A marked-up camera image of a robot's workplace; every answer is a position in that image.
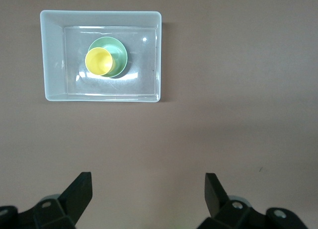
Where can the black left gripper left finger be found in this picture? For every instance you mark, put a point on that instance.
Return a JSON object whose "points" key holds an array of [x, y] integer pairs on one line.
{"points": [[74, 199]]}

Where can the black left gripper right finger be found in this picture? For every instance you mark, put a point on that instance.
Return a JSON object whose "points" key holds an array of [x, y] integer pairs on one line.
{"points": [[218, 201]]}

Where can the yellow plastic cup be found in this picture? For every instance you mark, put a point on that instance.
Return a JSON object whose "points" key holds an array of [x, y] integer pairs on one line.
{"points": [[99, 61]]}

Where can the mint green bowl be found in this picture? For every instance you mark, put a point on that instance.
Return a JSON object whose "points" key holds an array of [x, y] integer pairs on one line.
{"points": [[120, 55]]}

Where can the brown table cover sheet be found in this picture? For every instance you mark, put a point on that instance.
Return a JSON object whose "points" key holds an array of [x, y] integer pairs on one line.
{"points": [[223, 102]]}

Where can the clear plastic bin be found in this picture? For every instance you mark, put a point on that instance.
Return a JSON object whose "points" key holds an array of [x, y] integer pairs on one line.
{"points": [[53, 65]]}

